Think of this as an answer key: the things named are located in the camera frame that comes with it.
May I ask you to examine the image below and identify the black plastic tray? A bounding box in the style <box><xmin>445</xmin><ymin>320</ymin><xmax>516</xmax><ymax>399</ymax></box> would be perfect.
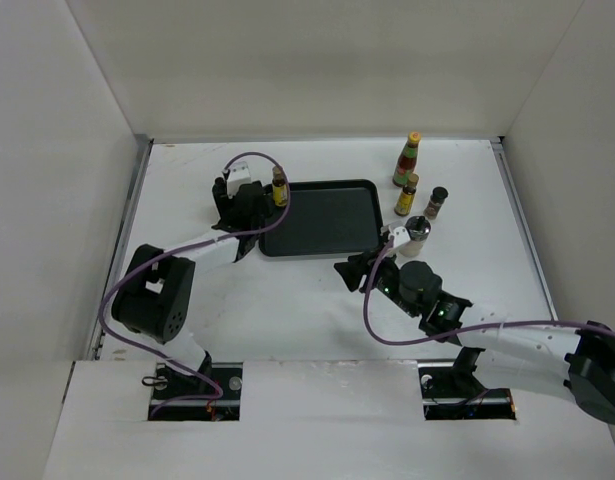
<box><xmin>259</xmin><ymin>179</ymin><xmax>383</xmax><ymax>258</ymax></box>

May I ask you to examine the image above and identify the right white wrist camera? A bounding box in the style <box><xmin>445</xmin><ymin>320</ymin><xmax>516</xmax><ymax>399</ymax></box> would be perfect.
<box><xmin>380</xmin><ymin>223</ymin><xmax>411</xmax><ymax>256</ymax></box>

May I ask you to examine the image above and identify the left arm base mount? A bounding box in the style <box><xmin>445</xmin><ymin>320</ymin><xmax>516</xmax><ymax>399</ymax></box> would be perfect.
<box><xmin>141</xmin><ymin>363</ymin><xmax>243</xmax><ymax>422</ymax></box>

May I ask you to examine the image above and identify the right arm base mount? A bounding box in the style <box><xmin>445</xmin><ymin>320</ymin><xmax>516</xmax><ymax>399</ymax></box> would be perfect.
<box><xmin>418</xmin><ymin>348</ymin><xmax>516</xmax><ymax>421</ymax></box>

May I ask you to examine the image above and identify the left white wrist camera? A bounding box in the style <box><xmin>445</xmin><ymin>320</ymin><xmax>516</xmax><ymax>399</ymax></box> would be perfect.
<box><xmin>223</xmin><ymin>161</ymin><xmax>251</xmax><ymax>198</ymax></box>

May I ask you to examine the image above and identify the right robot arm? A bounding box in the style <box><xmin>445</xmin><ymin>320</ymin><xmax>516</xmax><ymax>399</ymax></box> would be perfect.
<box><xmin>334</xmin><ymin>252</ymin><xmax>615</xmax><ymax>425</ymax></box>

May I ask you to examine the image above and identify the small spice jar black cap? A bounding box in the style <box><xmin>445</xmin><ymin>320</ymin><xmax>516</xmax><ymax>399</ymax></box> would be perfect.
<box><xmin>423</xmin><ymin>186</ymin><xmax>448</xmax><ymax>220</ymax></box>

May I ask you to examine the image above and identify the tall red sauce bottle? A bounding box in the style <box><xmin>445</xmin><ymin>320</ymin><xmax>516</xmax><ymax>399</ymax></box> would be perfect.
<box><xmin>392</xmin><ymin>131</ymin><xmax>422</xmax><ymax>187</ymax></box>

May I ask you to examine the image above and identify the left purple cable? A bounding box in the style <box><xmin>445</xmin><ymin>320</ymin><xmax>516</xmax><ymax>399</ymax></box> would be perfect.
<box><xmin>99</xmin><ymin>151</ymin><xmax>291</xmax><ymax>420</ymax></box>

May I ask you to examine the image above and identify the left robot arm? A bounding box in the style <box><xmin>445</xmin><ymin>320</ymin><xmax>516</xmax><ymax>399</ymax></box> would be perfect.
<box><xmin>111</xmin><ymin>178</ymin><xmax>274</xmax><ymax>399</ymax></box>

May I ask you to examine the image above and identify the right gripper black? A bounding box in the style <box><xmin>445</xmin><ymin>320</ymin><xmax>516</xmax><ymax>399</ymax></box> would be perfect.
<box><xmin>334</xmin><ymin>244</ymin><xmax>421</xmax><ymax>318</ymax></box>

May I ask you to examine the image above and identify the yellow label bottle beige cap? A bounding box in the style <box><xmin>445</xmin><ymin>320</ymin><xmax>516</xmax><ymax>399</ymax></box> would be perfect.
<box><xmin>272</xmin><ymin>166</ymin><xmax>289</xmax><ymax>208</ymax></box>

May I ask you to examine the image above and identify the small yellow label sauce bottle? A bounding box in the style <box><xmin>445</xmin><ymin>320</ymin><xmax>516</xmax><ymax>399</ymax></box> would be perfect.
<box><xmin>394</xmin><ymin>173</ymin><xmax>419</xmax><ymax>217</ymax></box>

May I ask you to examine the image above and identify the glass shaker with white powder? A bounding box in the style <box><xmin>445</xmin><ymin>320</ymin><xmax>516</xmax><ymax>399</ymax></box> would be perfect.
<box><xmin>398</xmin><ymin>215</ymin><xmax>431</xmax><ymax>258</ymax></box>

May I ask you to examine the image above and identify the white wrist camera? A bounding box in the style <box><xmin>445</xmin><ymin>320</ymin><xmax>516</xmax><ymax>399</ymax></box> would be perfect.
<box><xmin>380</xmin><ymin>223</ymin><xmax>411</xmax><ymax>256</ymax></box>
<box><xmin>223</xmin><ymin>161</ymin><xmax>251</xmax><ymax>198</ymax></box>

